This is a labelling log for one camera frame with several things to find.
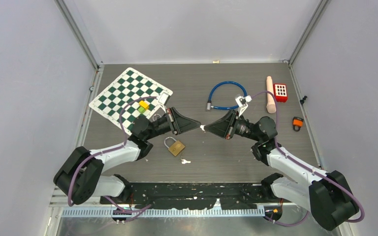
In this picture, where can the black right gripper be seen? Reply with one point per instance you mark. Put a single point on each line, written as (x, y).
(223, 127)

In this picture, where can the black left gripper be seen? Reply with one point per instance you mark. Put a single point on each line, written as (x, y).
(179, 124)

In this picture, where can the brass padlock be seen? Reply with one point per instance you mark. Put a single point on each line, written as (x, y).
(175, 148)
(155, 117)

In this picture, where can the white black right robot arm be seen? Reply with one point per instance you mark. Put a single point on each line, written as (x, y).
(325, 195)

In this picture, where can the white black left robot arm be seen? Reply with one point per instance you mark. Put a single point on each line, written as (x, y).
(81, 175)

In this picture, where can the silver keys with white tag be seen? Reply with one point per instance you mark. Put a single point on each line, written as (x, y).
(184, 161)

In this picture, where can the yellow block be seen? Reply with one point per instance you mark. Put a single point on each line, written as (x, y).
(144, 105)

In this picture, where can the green block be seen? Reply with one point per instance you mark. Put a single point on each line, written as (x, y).
(141, 110)

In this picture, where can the beige wooden rolling pin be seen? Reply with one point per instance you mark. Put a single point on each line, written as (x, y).
(271, 105)

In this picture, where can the green white chessboard mat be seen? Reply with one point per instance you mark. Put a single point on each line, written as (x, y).
(119, 101)

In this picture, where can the red block with holes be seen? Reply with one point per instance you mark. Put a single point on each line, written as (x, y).
(280, 92)

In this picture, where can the black front base panel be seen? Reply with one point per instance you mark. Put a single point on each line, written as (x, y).
(196, 196)

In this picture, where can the small orange padlock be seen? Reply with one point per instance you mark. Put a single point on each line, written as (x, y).
(297, 123)

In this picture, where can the blue cable lock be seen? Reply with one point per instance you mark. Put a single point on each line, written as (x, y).
(219, 97)

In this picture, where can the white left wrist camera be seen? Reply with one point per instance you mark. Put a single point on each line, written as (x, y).
(162, 100)

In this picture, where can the black knob on rail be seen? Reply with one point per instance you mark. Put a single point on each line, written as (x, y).
(302, 101)

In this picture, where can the aluminium frame rail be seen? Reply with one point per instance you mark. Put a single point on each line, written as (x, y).
(104, 208)

